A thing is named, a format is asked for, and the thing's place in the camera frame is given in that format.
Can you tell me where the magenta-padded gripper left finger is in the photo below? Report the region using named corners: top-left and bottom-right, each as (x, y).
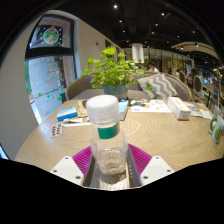
top-left (49, 145), bottom-right (98, 188)

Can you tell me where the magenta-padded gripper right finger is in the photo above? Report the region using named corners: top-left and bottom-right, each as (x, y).
top-left (127, 143), bottom-right (175, 188)

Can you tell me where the clear bottle with white cap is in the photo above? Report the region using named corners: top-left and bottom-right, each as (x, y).
top-left (85, 94), bottom-right (129, 176)

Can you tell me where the pill blister pack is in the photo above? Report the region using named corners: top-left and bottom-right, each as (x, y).
top-left (50, 122), bottom-right (64, 138)

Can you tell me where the blue and white box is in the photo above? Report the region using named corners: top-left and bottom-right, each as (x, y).
top-left (56, 106), bottom-right (79, 123)

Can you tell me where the printed white leaflet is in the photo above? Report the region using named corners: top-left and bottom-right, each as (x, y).
top-left (130, 99), bottom-right (173, 114)

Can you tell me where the white tissue box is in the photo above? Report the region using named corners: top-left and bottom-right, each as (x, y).
top-left (166, 96), bottom-right (192, 121)

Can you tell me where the small blue white packet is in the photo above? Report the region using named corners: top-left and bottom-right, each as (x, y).
top-left (185, 102), bottom-right (200, 112)

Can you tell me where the white napkin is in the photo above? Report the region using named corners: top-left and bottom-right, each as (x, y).
top-left (199, 109), bottom-right (214, 120)

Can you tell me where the group of dining chairs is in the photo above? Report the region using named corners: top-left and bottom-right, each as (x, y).
top-left (176, 68), bottom-right (224, 108)

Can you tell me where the red tree window sticker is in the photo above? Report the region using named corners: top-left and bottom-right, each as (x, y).
top-left (44, 59), bottom-right (65, 89)

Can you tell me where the person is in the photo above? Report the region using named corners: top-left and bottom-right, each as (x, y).
top-left (145, 60), bottom-right (160, 74)

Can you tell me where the green potted plant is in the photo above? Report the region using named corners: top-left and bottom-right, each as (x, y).
top-left (80, 45), bottom-right (154, 99)

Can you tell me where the round festive window sticker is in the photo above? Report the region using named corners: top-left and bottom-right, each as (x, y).
top-left (43, 27), bottom-right (60, 45)

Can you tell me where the group of ceiling lights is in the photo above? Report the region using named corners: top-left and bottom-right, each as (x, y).
top-left (111, 3), bottom-right (201, 48)

